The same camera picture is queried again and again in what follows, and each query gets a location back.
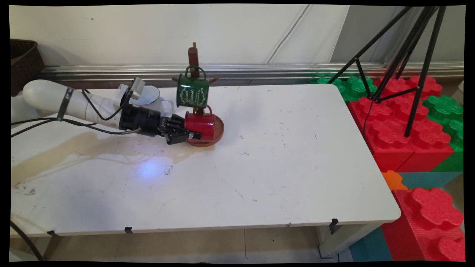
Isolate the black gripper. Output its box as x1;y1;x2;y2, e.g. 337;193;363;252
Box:
119;103;203;145

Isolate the red enamel mug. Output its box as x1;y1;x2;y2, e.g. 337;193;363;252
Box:
184;105;217;142

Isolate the white enamel mug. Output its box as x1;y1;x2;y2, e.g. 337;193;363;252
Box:
130;85;174;116

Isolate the green enamel mug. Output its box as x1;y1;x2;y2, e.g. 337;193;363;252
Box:
176;65;210;109

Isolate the wooden mug tree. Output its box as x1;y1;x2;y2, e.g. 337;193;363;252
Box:
171;42;225;148

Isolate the brown wicker basket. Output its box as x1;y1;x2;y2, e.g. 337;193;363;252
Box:
10;39;45;96

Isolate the green foam block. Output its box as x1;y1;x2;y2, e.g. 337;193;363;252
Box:
310;72;378;102
421;95;464;173

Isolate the white table leg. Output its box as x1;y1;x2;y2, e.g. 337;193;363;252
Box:
315;222;383;259

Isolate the red foam block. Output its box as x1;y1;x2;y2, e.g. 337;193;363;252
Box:
373;74;455;173
347;96;416;173
380;187;466;262

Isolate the orange foam piece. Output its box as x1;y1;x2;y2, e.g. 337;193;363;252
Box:
381;170;409;192

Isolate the teal foam mat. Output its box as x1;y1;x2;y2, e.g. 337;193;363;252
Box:
348;226;394;262

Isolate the black tripod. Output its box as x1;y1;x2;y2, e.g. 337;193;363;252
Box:
327;6;448;138

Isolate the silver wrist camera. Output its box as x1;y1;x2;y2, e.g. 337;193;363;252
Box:
129;77;146;100

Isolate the metal wall rail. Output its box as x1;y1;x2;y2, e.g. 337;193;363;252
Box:
39;62;464;88

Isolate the black arm strap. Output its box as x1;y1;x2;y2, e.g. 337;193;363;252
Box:
57;86;75;122

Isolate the black floor cable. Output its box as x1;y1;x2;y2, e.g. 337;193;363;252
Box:
10;220;46;261

